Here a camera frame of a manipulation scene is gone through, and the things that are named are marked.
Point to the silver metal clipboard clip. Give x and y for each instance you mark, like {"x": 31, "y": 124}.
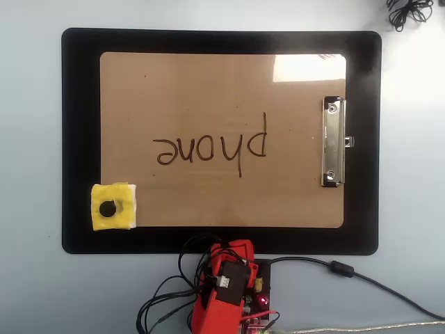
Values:
{"x": 333, "y": 139}

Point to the brown clipboard board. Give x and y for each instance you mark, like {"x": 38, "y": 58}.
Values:
{"x": 208, "y": 87}

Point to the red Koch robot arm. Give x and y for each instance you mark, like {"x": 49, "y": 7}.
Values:
{"x": 215, "y": 313}

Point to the black base with circuit board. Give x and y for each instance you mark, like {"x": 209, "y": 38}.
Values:
{"x": 265, "y": 278}

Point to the yellow sponge with black knob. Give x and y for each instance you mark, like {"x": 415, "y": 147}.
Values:
{"x": 104, "y": 190}

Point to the black desk mat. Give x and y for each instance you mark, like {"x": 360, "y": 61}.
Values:
{"x": 80, "y": 104}

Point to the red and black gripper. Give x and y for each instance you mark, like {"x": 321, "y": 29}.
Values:
{"x": 236, "y": 248}

